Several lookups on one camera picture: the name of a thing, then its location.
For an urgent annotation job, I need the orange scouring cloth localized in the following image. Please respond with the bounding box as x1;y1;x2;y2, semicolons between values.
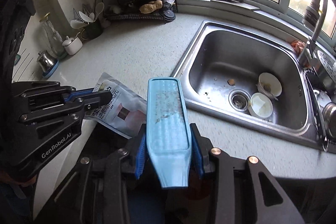
290;40;306;56

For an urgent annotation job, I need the black utensil holder cup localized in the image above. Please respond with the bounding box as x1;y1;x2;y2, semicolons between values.
80;19;103;40

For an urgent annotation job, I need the steel pot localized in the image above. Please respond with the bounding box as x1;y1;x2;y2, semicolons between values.
37;51;58;73

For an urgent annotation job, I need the black round timer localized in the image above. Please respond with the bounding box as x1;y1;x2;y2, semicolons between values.
163;9;176;22

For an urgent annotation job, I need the glass jar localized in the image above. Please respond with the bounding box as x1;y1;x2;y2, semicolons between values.
39;12;67;60

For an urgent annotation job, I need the brown ginger root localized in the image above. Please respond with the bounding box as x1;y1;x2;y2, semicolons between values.
139;0;163;14

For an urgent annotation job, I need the white bowl with spoon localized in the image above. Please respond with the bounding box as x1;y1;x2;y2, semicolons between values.
257;72;282;101

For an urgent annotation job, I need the stainless steel sink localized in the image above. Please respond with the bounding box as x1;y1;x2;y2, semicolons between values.
172;21;335;153

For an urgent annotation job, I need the white ceramic condiment pot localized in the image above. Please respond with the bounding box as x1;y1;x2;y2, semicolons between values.
62;32;83;56

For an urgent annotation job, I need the light blue scrub brush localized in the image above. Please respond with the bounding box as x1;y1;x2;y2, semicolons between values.
146;77;192;188

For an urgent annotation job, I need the white plastic spoon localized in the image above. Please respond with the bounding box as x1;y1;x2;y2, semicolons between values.
79;11;94;24

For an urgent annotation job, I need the chrome faucet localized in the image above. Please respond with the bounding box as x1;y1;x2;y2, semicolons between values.
298;0;328;67

